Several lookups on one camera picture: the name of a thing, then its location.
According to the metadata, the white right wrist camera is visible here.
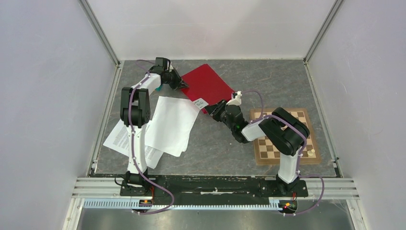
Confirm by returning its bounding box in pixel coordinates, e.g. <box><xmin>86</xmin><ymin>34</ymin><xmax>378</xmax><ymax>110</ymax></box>
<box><xmin>226</xmin><ymin>91</ymin><xmax>242</xmax><ymax>106</ymax></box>

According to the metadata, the printed text paper sheet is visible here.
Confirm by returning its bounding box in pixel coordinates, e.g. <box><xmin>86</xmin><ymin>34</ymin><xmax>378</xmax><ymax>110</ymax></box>
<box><xmin>103</xmin><ymin>120</ymin><xmax>164</xmax><ymax>169</ymax></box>

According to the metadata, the red clip file folder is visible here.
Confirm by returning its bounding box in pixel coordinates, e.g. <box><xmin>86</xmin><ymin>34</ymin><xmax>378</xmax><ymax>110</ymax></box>
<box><xmin>181</xmin><ymin>64</ymin><xmax>234</xmax><ymax>114</ymax></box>

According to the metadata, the aluminium frame rail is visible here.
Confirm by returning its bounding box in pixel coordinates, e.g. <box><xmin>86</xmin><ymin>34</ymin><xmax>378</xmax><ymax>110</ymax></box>
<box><xmin>72</xmin><ymin>178</ymin><xmax>360</xmax><ymax>210</ymax></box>

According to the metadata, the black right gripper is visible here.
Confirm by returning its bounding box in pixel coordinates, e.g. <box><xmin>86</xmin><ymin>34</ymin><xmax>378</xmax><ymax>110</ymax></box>
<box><xmin>205</xmin><ymin>98</ymin><xmax>235</xmax><ymax>131</ymax></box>

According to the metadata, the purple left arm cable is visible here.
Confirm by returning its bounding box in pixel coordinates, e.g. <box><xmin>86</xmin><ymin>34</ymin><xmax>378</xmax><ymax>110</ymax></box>
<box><xmin>127</xmin><ymin>59</ymin><xmax>175</xmax><ymax>216</ymax></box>

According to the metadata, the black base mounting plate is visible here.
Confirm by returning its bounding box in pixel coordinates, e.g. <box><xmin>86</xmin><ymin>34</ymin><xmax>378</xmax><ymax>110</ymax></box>
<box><xmin>115</xmin><ymin>173</ymin><xmax>309</xmax><ymax>199</ymax></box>

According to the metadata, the white paper stack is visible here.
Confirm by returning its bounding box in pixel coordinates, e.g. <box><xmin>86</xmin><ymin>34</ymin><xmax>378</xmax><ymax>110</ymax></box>
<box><xmin>145</xmin><ymin>96</ymin><xmax>200</xmax><ymax>157</ymax></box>

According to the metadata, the wooden chessboard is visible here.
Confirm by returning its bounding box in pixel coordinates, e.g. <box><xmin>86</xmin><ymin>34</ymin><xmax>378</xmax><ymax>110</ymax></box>
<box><xmin>253</xmin><ymin>108</ymin><xmax>321</xmax><ymax>165</ymax></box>

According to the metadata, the cream chess pawn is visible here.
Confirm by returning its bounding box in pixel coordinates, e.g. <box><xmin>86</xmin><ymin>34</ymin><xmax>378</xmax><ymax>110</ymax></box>
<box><xmin>307</xmin><ymin>149</ymin><xmax>316</xmax><ymax>158</ymax></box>

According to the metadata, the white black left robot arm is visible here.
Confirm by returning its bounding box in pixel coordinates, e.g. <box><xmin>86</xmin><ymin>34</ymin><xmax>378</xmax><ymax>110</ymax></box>
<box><xmin>120</xmin><ymin>57</ymin><xmax>189</xmax><ymax>196</ymax></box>

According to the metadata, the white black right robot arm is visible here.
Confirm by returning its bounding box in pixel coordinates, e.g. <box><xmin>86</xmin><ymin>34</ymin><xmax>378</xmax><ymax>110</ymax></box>
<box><xmin>205</xmin><ymin>100</ymin><xmax>310</xmax><ymax>196</ymax></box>

